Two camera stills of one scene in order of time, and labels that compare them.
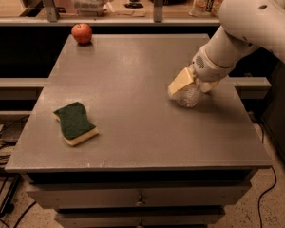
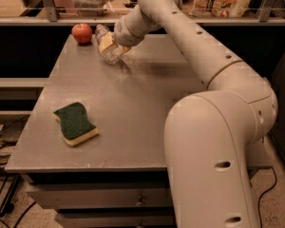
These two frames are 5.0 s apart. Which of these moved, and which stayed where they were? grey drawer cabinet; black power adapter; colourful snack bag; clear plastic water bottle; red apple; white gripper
Moved: clear plastic water bottle; white gripper
Stayed: colourful snack bag; red apple; black power adapter; grey drawer cabinet
